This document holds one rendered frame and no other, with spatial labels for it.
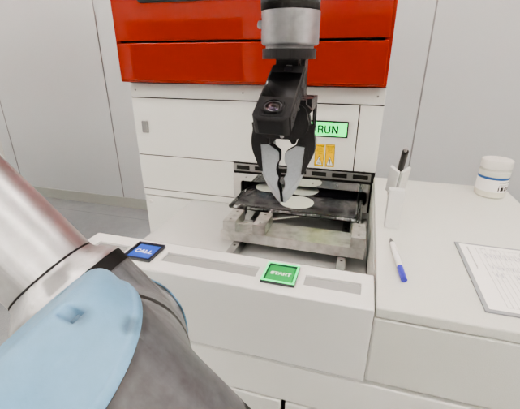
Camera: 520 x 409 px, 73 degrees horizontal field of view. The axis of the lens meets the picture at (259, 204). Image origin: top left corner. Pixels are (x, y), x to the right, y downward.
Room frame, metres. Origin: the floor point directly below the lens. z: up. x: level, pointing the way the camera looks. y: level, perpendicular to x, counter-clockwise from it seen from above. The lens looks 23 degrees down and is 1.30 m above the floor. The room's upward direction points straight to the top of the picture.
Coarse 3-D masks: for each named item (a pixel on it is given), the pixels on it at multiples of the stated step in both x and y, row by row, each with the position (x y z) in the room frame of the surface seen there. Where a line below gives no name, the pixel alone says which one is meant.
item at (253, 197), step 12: (252, 192) 1.04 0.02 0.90; (264, 192) 1.04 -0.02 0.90; (324, 192) 1.04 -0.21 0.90; (336, 192) 1.04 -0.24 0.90; (348, 192) 1.04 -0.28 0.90; (252, 204) 0.94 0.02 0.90; (264, 204) 0.94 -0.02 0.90; (276, 204) 0.94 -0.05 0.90; (324, 204) 0.94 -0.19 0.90; (336, 204) 0.94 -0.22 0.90; (348, 204) 0.94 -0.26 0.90; (348, 216) 0.86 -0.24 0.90
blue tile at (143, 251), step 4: (140, 244) 0.59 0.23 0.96; (144, 244) 0.59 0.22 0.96; (136, 248) 0.57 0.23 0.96; (140, 248) 0.57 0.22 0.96; (144, 248) 0.57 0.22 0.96; (148, 248) 0.57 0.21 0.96; (152, 248) 0.57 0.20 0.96; (156, 248) 0.57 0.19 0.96; (132, 252) 0.56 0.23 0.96; (136, 252) 0.56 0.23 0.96; (140, 252) 0.56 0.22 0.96; (144, 252) 0.56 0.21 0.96; (148, 252) 0.56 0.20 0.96; (152, 252) 0.56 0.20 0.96; (140, 256) 0.54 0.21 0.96; (144, 256) 0.54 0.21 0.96; (148, 256) 0.54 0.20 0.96
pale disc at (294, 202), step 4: (292, 196) 1.00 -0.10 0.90; (296, 196) 1.00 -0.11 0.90; (300, 196) 1.00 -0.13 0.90; (288, 200) 0.97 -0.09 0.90; (292, 200) 0.97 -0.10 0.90; (296, 200) 0.97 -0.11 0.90; (300, 200) 0.97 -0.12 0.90; (304, 200) 0.97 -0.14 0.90; (308, 200) 0.97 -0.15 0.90; (312, 200) 0.97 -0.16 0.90; (284, 204) 0.94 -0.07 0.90; (288, 204) 0.94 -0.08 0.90; (292, 204) 0.94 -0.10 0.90; (296, 204) 0.94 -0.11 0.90; (300, 204) 0.94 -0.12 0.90; (304, 204) 0.94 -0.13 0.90; (308, 204) 0.94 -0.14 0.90; (312, 204) 0.94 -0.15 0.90; (292, 208) 0.91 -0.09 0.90; (296, 208) 0.91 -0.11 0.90; (300, 208) 0.91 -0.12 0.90; (304, 208) 0.91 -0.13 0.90
